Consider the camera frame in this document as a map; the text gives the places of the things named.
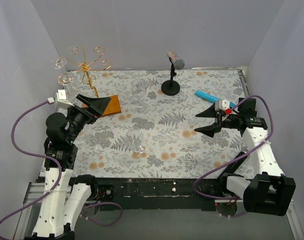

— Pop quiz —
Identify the floral tablecloth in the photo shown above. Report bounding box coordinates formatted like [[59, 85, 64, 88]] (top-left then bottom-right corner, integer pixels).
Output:
[[73, 69, 247, 179]]

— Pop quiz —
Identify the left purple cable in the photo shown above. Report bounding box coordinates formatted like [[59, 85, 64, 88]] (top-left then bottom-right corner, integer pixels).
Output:
[[0, 98, 123, 240]]

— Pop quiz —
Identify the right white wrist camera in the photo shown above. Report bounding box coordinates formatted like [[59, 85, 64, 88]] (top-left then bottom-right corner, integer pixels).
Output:
[[214, 99, 232, 122]]

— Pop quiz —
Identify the purple cable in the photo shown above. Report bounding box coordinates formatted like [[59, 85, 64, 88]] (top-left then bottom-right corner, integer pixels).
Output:
[[193, 94, 275, 218], [0, 98, 123, 240]]

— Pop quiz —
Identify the gold wire wine glass rack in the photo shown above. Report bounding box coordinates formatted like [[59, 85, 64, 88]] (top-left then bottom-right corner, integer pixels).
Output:
[[55, 46, 122, 118]]

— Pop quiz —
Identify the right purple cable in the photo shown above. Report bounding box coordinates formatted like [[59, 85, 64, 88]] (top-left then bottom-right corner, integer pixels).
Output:
[[193, 94, 275, 218]]

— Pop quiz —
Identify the blue cylinder toy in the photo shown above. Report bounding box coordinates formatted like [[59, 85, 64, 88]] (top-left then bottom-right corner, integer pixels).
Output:
[[195, 90, 236, 108]]

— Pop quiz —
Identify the glitter microphone on stand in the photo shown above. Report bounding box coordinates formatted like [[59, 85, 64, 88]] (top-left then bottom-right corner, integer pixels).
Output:
[[167, 51, 185, 70]]

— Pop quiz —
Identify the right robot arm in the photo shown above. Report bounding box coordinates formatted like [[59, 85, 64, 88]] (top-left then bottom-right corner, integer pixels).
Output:
[[193, 95, 296, 216]]

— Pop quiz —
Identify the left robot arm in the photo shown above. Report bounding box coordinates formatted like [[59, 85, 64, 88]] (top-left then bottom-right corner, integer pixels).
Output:
[[29, 94, 111, 240]]

